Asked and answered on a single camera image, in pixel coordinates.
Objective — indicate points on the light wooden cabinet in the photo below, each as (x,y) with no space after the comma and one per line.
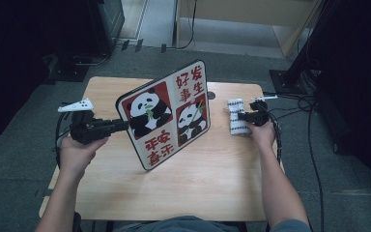
(254,11)

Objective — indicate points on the person's blue-grey shirt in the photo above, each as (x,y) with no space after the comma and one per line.
(180,225)

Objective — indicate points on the grey tape strip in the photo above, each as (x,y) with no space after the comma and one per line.
(43,193)

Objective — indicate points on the person's right hand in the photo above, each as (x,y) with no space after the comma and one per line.
(264,135)

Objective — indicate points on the dark curtain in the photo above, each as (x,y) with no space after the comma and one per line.
(360,96)
(19,64)

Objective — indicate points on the black metal stand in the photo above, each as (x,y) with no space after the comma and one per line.
(290,80)

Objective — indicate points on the person's left hand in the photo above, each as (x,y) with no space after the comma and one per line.
(75,156)

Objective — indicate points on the white patterned cloth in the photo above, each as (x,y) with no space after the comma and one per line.
(236,127)

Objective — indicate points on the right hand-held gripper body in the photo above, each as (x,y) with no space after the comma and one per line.
(260,116)

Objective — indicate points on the black flat stand base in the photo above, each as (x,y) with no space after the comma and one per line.
(64,72)

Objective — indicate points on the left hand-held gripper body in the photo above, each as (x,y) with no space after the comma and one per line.
(87,129)

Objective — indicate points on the panda picture board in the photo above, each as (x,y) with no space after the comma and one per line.
(161,112)

